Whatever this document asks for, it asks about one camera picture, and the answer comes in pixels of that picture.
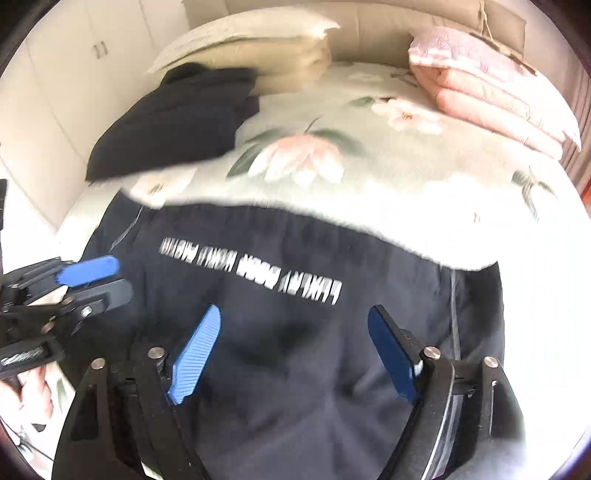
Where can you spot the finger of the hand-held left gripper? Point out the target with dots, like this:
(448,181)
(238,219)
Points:
(108,294)
(87,270)

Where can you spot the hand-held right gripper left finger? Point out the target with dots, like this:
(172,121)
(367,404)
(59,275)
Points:
(196,353)

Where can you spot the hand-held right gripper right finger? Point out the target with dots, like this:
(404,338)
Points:
(392,355)

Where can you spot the black pants with white print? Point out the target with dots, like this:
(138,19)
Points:
(295,332)

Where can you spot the bed with floral bedspread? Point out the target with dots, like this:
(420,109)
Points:
(369,184)

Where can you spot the folded black garment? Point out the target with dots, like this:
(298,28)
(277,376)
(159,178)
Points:
(175,120)

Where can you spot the white patterned pillow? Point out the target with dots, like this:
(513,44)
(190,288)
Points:
(231,37)

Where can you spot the folded pink quilt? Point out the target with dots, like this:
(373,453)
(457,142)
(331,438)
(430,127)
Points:
(494,92)

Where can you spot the brown curtain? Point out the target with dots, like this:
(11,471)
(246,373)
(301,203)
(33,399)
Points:
(577,138)

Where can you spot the cream pillow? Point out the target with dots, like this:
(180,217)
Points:
(295,62)

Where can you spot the hanging headboard ornament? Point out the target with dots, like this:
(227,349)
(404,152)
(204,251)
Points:
(505,53)

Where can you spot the beige padded headboard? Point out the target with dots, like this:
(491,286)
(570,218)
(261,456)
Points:
(378,27)

